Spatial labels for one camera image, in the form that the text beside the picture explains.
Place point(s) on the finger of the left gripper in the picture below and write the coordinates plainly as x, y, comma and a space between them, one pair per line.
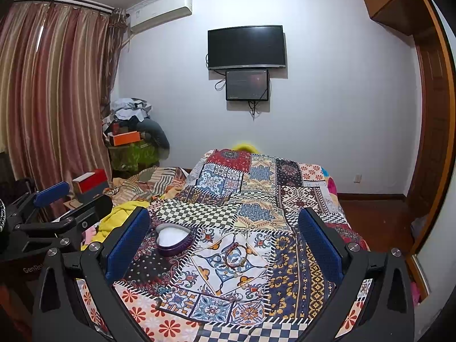
51, 192
85, 210

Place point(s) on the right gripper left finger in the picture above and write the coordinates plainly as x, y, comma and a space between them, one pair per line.
59, 313

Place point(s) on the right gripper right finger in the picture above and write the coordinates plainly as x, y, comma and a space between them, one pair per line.
387, 313

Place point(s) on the purple heart jewelry box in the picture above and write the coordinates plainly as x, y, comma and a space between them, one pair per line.
173, 239

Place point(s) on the yellow cloth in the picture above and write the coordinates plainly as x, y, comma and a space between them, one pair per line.
115, 219

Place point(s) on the red and white box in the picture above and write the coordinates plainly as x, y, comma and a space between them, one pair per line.
89, 180

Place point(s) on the green patterned covered stand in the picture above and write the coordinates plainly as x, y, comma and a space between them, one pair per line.
133, 157

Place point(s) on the striped brown blanket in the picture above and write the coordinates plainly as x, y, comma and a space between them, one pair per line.
148, 185

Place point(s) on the orange shoe box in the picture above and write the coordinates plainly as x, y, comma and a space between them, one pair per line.
125, 138

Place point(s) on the pile of grey clothes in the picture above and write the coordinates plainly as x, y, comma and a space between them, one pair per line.
133, 115

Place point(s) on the colourful patchwork bedspread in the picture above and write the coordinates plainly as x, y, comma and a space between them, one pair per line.
248, 275

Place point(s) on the red striped curtain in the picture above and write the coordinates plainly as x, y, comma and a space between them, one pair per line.
58, 64

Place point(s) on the yellow plush toy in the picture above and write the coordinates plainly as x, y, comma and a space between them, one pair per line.
246, 147

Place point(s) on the white wall socket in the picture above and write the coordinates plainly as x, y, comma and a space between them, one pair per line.
357, 178

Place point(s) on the small black wall monitor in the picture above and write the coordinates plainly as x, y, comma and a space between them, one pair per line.
247, 85

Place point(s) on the white wall air conditioner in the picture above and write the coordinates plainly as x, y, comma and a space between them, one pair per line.
158, 13

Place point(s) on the large black wall television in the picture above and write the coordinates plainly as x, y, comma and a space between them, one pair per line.
246, 47

